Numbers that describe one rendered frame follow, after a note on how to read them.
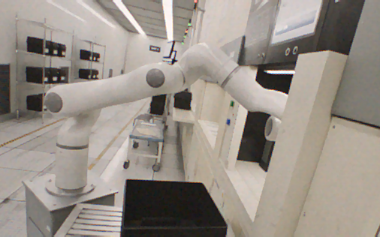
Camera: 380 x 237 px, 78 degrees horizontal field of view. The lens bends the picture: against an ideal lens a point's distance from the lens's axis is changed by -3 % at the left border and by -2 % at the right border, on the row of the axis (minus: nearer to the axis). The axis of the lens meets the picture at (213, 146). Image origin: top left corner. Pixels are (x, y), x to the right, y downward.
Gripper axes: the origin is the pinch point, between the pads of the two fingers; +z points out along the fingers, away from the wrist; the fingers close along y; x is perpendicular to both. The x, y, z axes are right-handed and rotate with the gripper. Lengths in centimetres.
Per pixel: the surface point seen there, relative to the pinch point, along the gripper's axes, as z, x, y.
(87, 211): -89, -43, -5
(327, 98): -31.9, 12.3, 28.7
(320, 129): -31.4, 5.8, 28.7
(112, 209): -80, -43, -8
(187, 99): -54, -23, -285
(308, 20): -30.9, 31.8, 7.3
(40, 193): -109, -43, -13
